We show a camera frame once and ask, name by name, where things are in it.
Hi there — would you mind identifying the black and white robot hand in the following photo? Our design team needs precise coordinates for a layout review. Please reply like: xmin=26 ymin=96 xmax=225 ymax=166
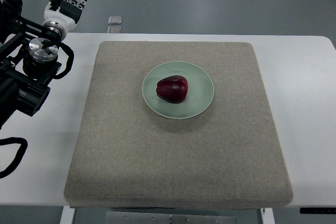
xmin=43 ymin=0 xmax=88 ymax=35

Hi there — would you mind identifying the red apple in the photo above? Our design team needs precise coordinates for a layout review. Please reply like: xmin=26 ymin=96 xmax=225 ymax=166
xmin=156 ymin=75 xmax=188 ymax=104

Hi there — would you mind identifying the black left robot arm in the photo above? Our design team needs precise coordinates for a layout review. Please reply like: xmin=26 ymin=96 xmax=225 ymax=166
xmin=1 ymin=0 xmax=74 ymax=125

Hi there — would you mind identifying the lower floor socket plate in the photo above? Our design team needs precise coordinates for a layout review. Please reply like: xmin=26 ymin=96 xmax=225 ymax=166
xmin=107 ymin=26 xmax=122 ymax=34

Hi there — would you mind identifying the light green plate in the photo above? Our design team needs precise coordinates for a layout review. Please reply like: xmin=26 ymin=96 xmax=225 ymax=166
xmin=142 ymin=61 xmax=215 ymax=119

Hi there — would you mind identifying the metal plate under table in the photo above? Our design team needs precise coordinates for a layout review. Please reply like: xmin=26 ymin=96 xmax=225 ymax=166
xmin=105 ymin=211 xmax=237 ymax=224

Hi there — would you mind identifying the beige fabric mat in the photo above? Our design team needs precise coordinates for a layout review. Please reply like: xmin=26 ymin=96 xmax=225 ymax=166
xmin=64 ymin=41 xmax=293 ymax=210

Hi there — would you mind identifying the black table control panel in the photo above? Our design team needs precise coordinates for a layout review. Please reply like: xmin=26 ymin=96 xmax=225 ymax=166
xmin=300 ymin=207 xmax=336 ymax=215

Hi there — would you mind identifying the black sleeved cable loop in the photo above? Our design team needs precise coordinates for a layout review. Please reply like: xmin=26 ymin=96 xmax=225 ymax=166
xmin=0 ymin=137 xmax=28 ymax=179

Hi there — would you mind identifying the white table leg frame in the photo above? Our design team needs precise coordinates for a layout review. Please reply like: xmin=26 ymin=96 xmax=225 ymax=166
xmin=59 ymin=206 xmax=76 ymax=224

